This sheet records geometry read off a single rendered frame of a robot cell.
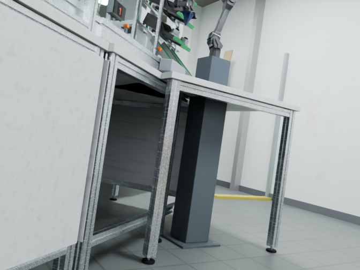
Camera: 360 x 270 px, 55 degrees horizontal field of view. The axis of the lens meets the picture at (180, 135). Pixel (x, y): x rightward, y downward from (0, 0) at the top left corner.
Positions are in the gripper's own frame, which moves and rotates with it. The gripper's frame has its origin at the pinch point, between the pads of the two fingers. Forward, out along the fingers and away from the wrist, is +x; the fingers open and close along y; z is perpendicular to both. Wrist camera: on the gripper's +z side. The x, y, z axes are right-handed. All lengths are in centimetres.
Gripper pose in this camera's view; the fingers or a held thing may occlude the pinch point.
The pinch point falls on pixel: (186, 19)
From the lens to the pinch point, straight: 206.6
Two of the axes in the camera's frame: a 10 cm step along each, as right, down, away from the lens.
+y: -3.3, -0.7, -9.4
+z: -9.3, -1.2, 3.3
